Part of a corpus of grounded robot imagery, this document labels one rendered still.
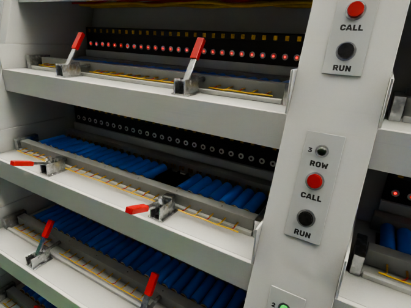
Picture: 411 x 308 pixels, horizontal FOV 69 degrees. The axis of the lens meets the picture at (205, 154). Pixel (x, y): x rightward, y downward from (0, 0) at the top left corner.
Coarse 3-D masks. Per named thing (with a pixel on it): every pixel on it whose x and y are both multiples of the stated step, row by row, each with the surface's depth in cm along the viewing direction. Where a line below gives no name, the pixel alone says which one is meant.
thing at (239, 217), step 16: (32, 144) 65; (80, 160) 58; (112, 176) 54; (128, 176) 52; (160, 192) 49; (176, 192) 48; (192, 192) 48; (192, 208) 46; (208, 208) 45; (224, 208) 44; (240, 208) 44; (240, 224) 43
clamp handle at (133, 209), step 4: (160, 200) 44; (140, 204) 41; (144, 204) 42; (152, 204) 43; (156, 204) 44; (160, 204) 44; (128, 208) 39; (132, 208) 38; (136, 208) 39; (140, 208) 40; (144, 208) 40; (148, 208) 41; (152, 208) 42; (128, 212) 39; (132, 212) 38; (136, 212) 39; (140, 212) 40
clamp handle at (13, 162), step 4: (12, 160) 51; (16, 160) 52; (48, 160) 57; (12, 164) 51; (16, 164) 51; (20, 164) 51; (24, 164) 52; (28, 164) 53; (32, 164) 53; (36, 164) 54; (40, 164) 55; (44, 164) 55
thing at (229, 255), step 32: (32, 128) 71; (64, 128) 78; (96, 128) 73; (0, 160) 62; (32, 160) 63; (224, 160) 57; (64, 192) 53; (96, 192) 51; (128, 192) 52; (128, 224) 47; (160, 224) 43; (192, 224) 44; (256, 224) 40; (192, 256) 41; (224, 256) 38
